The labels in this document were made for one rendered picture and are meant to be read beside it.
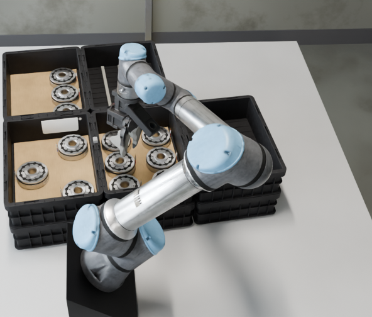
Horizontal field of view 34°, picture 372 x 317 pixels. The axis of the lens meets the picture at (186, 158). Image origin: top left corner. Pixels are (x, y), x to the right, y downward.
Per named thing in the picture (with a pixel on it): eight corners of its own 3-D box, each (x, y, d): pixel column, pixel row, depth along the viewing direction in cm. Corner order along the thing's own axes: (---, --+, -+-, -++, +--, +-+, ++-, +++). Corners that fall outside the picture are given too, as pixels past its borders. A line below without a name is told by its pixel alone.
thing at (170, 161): (178, 166, 204) (178, 165, 204) (149, 170, 203) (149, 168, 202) (172, 146, 211) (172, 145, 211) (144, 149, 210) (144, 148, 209)
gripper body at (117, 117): (120, 115, 189) (123, 82, 181) (142, 126, 186) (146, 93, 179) (105, 126, 183) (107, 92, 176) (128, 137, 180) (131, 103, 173)
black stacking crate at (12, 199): (8, 144, 214) (3, 121, 206) (92, 136, 220) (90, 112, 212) (10, 231, 187) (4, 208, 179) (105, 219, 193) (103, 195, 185)
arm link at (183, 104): (299, 169, 145) (193, 84, 179) (274, 156, 137) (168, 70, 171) (271, 207, 147) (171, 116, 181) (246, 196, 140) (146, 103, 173)
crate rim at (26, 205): (3, 124, 207) (2, 119, 206) (90, 116, 213) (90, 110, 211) (4, 212, 180) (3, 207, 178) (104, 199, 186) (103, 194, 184)
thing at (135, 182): (142, 195, 194) (142, 194, 194) (111, 200, 192) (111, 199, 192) (137, 173, 201) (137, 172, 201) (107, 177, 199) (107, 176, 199)
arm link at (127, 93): (148, 80, 176) (132, 92, 170) (147, 94, 179) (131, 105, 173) (127, 72, 178) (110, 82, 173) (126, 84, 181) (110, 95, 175)
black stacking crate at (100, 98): (171, 126, 226) (173, 103, 218) (92, 134, 220) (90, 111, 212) (153, 64, 253) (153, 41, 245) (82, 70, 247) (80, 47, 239)
